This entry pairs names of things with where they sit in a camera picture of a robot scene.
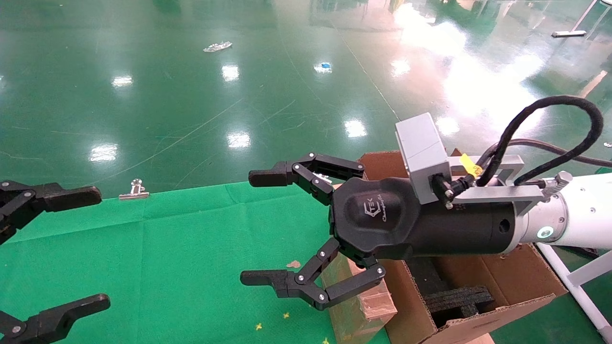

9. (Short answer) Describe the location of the grey metal camera bracket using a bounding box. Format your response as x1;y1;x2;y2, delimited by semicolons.
449;154;546;215

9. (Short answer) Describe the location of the large open cardboard carton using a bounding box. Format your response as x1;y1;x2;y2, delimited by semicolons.
359;149;569;344

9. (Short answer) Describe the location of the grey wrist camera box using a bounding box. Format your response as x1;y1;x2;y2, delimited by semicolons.
395;113;452;205

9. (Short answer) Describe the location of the yellow cable tag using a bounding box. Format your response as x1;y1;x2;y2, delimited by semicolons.
460;154;482;177

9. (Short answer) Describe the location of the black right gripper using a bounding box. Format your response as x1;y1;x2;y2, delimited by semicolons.
240;153;519;311

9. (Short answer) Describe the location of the black braided loop cable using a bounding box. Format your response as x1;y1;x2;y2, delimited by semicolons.
476;96;604;187

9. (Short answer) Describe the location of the white pipe frame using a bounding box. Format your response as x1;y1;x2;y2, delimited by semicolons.
535;241;612;342

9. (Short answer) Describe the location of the green table cloth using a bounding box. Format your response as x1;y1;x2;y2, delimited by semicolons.
0;181;390;344

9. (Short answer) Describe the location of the small brown cardboard box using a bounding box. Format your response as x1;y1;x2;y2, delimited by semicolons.
320;184;397;344

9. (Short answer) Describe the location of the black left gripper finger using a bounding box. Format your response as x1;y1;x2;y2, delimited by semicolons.
0;294;110;344
0;181;102;245

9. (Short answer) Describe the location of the thin black camera cable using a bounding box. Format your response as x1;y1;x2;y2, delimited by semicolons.
433;139;612;199

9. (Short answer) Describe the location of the black foam insert block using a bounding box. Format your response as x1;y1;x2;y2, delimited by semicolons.
423;285;495;328

